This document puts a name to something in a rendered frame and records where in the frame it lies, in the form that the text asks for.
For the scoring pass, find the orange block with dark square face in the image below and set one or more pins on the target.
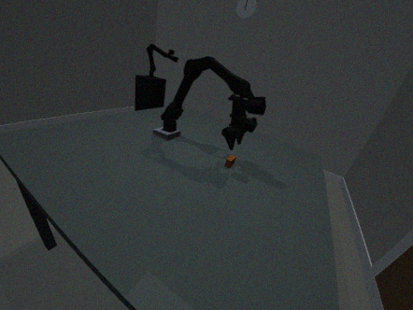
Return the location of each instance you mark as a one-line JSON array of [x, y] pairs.
[[230, 161]]

